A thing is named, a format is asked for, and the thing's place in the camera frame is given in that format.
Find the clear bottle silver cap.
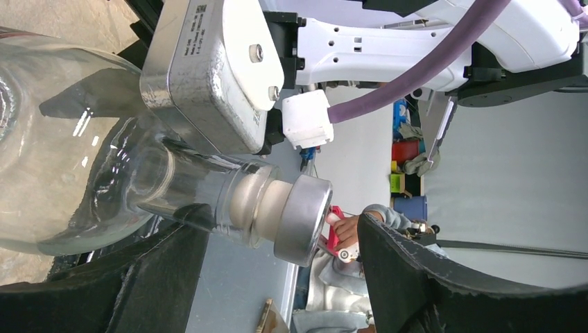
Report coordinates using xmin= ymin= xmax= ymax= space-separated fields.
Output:
xmin=1 ymin=28 xmax=332 ymax=266

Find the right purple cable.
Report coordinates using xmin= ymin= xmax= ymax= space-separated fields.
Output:
xmin=327 ymin=0 xmax=513 ymax=125

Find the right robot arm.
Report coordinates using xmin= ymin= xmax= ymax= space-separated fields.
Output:
xmin=261 ymin=1 xmax=587 ymax=107

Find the red handheld tool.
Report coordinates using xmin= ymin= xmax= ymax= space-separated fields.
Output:
xmin=319 ymin=205 xmax=360 ymax=264

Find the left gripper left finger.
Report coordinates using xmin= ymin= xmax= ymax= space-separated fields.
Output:
xmin=1 ymin=204 xmax=213 ymax=332

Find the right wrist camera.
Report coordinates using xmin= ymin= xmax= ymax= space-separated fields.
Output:
xmin=139 ymin=0 xmax=336 ymax=156

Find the background person hand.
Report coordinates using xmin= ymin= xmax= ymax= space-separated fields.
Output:
xmin=331 ymin=215 xmax=359 ymax=251

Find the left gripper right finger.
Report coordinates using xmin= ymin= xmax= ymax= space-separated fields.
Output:
xmin=358 ymin=214 xmax=587 ymax=332

